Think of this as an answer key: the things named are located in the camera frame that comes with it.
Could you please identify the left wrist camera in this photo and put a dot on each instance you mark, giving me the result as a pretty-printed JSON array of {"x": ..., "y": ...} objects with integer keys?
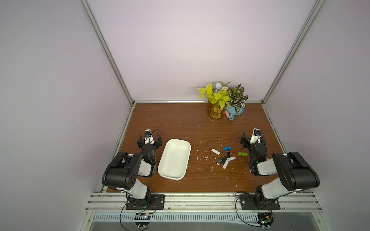
[{"x": 148, "y": 136}]

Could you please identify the green usb flash drive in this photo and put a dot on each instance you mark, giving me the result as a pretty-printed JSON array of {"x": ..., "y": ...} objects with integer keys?
[{"x": 243, "y": 154}]

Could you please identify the white long usb flash drive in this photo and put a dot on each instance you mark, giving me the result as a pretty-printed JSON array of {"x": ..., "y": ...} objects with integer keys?
[{"x": 225, "y": 164}]

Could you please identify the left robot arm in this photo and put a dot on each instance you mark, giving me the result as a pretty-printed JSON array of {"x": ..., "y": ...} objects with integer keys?
[{"x": 122, "y": 172}]

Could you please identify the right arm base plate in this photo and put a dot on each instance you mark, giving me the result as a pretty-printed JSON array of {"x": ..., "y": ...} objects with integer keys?
[{"x": 251, "y": 202}]

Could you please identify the right controller board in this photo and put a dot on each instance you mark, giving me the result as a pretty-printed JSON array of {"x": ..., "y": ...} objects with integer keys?
[{"x": 266, "y": 219}]

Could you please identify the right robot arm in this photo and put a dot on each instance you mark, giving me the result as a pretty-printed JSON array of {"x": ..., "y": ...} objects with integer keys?
[{"x": 294, "y": 173}]

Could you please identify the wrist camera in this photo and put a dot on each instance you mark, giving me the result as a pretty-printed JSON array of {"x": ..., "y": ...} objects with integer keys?
[
  {"x": 148, "y": 136},
  {"x": 256, "y": 135}
]

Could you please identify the small black usb flash drive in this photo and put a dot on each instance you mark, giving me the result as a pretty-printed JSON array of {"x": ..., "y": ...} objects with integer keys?
[{"x": 219, "y": 161}]

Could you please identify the teal pot with patterned plant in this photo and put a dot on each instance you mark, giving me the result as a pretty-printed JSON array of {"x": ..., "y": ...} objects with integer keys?
[{"x": 237, "y": 102}]

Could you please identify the left controller board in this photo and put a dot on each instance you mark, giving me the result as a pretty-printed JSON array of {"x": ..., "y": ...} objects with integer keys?
[{"x": 142, "y": 220}]

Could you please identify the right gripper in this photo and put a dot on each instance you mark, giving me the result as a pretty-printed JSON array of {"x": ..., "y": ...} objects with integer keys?
[{"x": 244, "y": 138}]

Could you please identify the white storage box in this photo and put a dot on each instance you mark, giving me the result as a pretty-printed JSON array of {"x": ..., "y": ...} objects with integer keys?
[{"x": 174, "y": 160}]

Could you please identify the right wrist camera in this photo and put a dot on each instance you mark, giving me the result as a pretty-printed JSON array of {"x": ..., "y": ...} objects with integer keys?
[{"x": 256, "y": 135}]

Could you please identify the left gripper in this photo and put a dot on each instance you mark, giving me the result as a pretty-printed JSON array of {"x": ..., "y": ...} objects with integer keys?
[{"x": 155, "y": 144}]

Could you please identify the amber vase with yellow-green plant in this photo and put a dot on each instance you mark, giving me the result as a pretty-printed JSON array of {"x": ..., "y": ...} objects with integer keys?
[{"x": 218, "y": 96}]

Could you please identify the controller board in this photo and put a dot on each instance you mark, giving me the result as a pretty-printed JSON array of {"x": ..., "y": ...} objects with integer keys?
[
  {"x": 266, "y": 219},
  {"x": 142, "y": 220}
]

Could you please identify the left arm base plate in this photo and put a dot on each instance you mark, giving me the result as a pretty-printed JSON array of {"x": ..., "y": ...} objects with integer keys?
[{"x": 152, "y": 202}]

